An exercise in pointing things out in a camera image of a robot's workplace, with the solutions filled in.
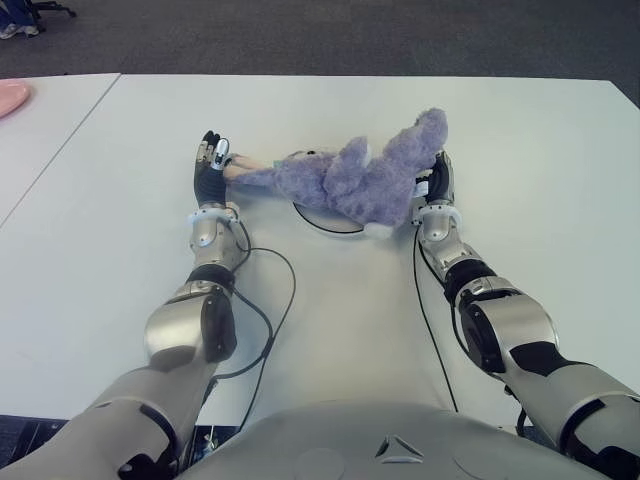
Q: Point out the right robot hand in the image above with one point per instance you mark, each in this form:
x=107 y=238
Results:
x=441 y=180

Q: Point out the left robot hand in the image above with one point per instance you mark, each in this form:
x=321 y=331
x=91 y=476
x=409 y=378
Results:
x=210 y=182

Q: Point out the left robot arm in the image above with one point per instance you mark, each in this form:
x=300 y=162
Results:
x=185 y=330

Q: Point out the white sneaker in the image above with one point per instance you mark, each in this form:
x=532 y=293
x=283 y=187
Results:
x=17 y=32

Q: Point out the grey robot torso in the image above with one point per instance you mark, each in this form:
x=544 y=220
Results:
x=390 y=440

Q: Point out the pink plate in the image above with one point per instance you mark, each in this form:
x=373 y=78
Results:
x=11 y=100

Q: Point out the white plate black rim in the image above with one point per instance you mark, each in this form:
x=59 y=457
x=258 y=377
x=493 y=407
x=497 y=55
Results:
x=330 y=226

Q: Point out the black office chair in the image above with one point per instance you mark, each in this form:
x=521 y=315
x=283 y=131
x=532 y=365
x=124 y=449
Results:
x=55 y=7

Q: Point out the purple plush bunny doll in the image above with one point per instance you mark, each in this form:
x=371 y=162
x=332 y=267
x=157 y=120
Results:
x=360 y=190

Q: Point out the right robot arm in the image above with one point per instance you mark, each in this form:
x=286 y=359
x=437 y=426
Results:
x=510 y=320

